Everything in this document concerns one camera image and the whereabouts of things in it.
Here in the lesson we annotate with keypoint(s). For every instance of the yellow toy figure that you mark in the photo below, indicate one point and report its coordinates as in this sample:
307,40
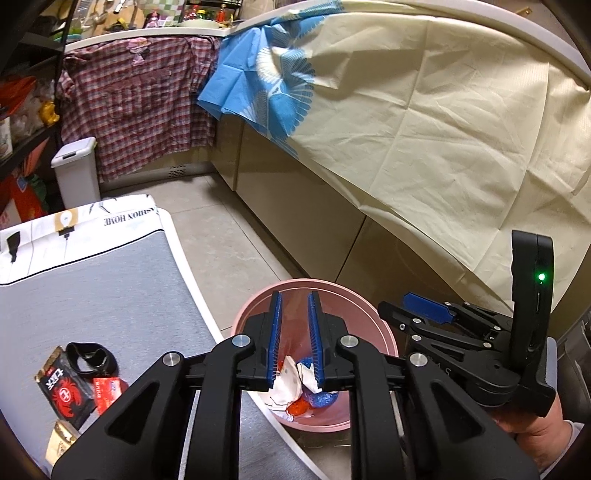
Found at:
50,113

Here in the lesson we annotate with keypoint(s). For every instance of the orange-red plastic bag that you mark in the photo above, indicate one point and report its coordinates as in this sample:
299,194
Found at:
16,90

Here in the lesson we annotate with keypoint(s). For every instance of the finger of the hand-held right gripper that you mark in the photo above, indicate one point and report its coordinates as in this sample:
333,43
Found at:
427,308
401,318

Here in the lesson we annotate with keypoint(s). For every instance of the red plaid shirt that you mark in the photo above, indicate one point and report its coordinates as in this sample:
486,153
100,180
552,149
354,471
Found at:
138,101

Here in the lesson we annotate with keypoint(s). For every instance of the white lidded bin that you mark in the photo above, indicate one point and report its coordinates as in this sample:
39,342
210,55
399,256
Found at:
76,170

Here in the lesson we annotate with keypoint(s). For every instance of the white jar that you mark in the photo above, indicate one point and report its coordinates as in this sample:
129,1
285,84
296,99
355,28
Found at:
4,138

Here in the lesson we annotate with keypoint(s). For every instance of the blue plastic bag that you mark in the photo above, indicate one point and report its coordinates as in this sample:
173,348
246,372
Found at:
321,399

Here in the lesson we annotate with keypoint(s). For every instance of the red printed carton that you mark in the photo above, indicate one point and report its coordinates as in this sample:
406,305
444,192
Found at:
18,201

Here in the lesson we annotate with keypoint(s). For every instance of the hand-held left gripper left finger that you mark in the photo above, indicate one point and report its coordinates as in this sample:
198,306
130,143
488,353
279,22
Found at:
275,341

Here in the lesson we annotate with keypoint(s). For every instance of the white printed tablecloth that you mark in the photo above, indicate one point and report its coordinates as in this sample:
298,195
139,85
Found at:
115,221

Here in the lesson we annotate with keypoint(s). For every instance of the black spice rack with bottles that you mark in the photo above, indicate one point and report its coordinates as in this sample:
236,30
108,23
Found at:
207,9

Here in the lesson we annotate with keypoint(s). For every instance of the cream and blue printed cloth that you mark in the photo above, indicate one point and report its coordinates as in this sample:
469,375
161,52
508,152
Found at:
415,115

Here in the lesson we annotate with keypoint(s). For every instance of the black packet red crab print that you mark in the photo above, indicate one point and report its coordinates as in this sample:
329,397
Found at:
64,392

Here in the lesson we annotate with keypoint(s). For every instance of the person's right forearm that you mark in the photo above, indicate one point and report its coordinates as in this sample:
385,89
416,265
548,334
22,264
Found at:
572,450

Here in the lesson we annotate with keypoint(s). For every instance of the red plastic bag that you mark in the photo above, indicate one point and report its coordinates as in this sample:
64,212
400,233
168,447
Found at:
298,408

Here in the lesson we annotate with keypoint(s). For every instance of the small red packet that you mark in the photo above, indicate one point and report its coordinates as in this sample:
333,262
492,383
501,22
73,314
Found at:
108,394

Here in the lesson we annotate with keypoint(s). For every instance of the pink plastic bucket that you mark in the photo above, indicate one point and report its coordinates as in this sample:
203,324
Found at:
364,318

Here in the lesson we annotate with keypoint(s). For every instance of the beige kitchen cabinet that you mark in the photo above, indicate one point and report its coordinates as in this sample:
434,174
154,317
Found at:
300,212

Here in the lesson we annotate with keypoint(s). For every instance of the person's right hand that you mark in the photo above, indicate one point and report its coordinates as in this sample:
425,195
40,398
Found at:
531,431

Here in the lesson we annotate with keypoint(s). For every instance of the white paper bag green print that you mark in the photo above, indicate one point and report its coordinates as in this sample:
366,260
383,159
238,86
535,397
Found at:
288,387

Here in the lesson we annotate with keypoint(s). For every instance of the black elastic band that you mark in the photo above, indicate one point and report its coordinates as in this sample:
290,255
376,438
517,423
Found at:
92,357

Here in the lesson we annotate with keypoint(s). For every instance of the black shelf rack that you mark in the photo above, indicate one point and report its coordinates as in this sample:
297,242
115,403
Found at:
27,138

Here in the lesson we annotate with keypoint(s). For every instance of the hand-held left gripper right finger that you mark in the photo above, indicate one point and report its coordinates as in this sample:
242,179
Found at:
316,341

